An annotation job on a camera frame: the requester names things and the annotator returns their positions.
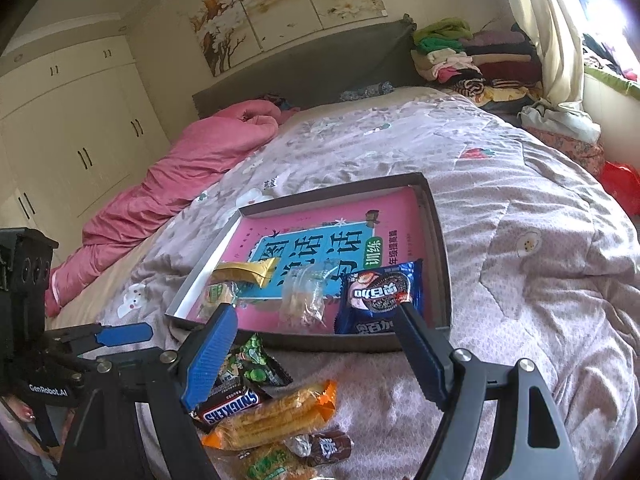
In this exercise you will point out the blue Oreo cookie packet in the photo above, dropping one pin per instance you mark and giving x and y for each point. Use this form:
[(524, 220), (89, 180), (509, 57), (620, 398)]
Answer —
[(369, 298)]

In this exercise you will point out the dark brown candy packet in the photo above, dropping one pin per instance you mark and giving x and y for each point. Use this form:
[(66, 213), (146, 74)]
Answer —
[(322, 448)]

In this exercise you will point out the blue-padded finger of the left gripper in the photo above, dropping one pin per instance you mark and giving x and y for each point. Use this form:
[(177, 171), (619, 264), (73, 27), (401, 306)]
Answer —
[(125, 333)]

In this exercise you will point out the Snickers bar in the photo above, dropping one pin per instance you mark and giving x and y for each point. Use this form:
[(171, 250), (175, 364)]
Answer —
[(226, 401)]

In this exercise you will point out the patterned mauve quilt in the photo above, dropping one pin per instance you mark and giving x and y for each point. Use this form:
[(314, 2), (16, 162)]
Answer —
[(543, 263)]

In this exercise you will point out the tree painting wall panels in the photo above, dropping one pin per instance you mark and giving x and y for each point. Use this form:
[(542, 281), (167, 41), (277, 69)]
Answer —
[(231, 32)]

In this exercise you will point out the cream wardrobe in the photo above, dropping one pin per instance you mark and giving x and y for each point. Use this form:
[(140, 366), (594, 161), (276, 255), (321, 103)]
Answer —
[(77, 127)]

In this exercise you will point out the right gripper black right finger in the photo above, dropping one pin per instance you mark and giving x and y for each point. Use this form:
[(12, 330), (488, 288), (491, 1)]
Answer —
[(529, 439)]

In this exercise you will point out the green-label rice cracker packet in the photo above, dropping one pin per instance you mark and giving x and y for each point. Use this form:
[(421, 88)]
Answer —
[(273, 462)]

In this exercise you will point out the black shallow tray box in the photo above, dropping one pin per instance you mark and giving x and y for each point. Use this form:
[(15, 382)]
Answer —
[(362, 225)]

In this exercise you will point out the stack of folded clothes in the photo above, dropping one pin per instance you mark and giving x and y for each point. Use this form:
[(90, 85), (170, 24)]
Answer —
[(498, 70)]

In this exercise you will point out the orange-ended biscuit packet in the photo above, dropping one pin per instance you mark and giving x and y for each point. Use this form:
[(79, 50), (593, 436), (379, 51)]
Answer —
[(301, 412)]

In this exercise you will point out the cream curtain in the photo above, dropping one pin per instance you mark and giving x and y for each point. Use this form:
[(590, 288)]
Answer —
[(558, 42)]

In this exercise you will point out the pink blanket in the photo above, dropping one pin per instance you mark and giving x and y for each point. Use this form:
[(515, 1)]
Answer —
[(206, 150)]

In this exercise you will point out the green pea snack packet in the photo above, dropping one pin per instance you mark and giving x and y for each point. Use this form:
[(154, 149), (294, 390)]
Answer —
[(251, 361)]

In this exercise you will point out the left hand red nails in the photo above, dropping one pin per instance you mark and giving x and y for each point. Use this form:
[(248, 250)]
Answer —
[(15, 414)]

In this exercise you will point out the gold wafer snack packet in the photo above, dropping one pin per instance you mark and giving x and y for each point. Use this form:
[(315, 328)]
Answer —
[(258, 273)]

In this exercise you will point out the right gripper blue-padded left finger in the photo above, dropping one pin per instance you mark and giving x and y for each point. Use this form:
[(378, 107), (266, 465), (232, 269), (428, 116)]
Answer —
[(105, 441)]

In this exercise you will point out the red plastic bag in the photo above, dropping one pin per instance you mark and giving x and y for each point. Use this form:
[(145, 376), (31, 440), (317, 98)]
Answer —
[(623, 183)]

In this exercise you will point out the clear round cake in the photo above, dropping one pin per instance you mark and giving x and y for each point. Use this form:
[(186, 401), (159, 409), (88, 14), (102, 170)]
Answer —
[(304, 297)]

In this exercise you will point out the pink blue Chinese workbook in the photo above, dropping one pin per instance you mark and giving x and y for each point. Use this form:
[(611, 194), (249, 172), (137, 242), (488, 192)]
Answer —
[(320, 268)]

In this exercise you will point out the light green pastry packet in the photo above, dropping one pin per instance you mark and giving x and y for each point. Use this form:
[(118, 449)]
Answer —
[(213, 296)]

